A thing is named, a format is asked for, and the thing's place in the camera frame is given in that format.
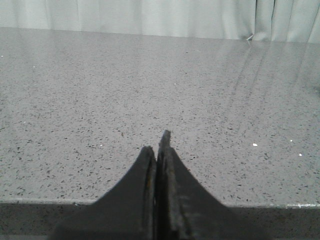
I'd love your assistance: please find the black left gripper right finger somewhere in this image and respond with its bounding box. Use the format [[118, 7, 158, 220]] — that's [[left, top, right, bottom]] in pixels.
[[155, 130, 270, 240]]

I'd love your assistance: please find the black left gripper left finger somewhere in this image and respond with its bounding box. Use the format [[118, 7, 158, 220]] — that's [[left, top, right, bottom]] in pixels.
[[51, 146, 156, 240]]

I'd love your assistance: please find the pale green curtain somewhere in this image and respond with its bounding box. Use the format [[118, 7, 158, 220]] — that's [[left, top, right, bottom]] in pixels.
[[0, 0, 320, 44]]

